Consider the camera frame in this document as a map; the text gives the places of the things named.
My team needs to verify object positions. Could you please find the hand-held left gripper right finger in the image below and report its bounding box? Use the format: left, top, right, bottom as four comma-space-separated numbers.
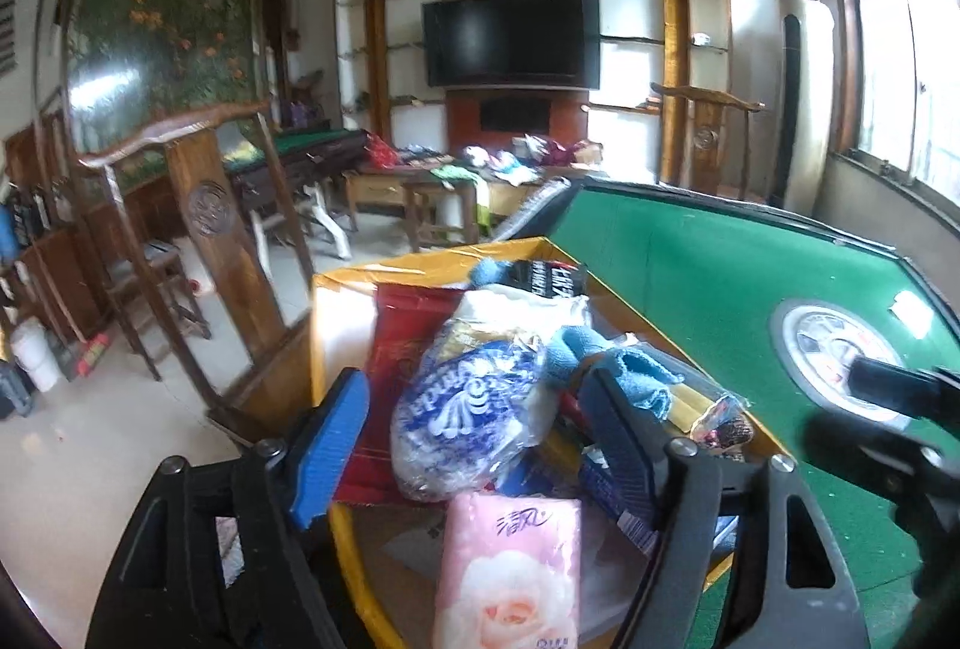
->
581, 367, 871, 649

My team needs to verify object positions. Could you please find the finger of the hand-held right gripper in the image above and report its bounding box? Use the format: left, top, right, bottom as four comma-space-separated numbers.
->
851, 356, 960, 419

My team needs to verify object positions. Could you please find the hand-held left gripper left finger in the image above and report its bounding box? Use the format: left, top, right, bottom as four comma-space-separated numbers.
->
86, 367, 372, 649

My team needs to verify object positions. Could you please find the grey knit sock bundle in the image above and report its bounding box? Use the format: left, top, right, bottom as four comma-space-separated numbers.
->
694, 412, 755, 451

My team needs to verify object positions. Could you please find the yellow cardboard box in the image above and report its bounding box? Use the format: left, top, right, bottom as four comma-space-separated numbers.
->
311, 236, 796, 649

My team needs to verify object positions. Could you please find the pink tissue pack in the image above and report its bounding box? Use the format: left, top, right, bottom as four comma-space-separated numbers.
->
433, 491, 584, 649

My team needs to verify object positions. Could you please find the white paper sheet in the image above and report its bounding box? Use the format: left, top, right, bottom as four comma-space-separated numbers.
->
891, 289, 938, 339

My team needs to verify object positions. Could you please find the round table centre panel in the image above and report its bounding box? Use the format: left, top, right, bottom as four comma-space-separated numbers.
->
769, 296, 927, 425

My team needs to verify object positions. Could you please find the flat red packet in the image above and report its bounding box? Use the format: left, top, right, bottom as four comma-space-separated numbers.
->
334, 285, 466, 507

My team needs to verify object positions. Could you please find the blue and white patterned bag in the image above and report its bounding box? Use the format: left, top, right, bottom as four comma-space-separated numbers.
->
390, 337, 548, 504

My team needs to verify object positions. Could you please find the white bag with blue label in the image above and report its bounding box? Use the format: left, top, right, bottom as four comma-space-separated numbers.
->
450, 289, 593, 350

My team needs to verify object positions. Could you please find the sponge packet with black label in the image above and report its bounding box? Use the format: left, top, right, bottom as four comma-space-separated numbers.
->
510, 259, 590, 301

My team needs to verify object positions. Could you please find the small light blue cloth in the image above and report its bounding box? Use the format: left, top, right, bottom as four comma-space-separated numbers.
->
469, 257, 518, 288

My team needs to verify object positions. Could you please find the carved wooden chair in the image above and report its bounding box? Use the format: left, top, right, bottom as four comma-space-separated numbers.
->
75, 101, 320, 425
649, 82, 766, 200

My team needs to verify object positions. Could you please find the low wooden table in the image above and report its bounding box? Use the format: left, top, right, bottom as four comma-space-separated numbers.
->
341, 165, 488, 252

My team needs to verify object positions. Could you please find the pile of clothes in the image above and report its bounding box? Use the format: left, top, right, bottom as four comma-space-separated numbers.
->
375, 134, 608, 185

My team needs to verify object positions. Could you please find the green topped game table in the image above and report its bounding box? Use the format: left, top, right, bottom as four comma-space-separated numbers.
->
225, 127, 372, 207

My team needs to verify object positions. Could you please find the standing air conditioner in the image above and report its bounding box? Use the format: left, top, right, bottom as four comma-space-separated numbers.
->
772, 0, 835, 215

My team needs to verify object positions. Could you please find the white bucket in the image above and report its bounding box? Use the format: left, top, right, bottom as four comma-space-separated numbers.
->
9, 319, 61, 393

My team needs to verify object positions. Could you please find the window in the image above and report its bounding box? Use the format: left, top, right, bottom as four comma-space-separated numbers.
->
821, 0, 960, 207

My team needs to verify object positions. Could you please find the black television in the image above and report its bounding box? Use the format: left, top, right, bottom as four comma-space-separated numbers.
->
421, 0, 602, 91

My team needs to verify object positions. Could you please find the large framed painting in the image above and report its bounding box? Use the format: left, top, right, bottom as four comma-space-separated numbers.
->
64, 0, 267, 125

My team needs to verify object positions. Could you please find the white wall vent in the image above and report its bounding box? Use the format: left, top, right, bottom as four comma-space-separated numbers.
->
0, 0, 17, 80

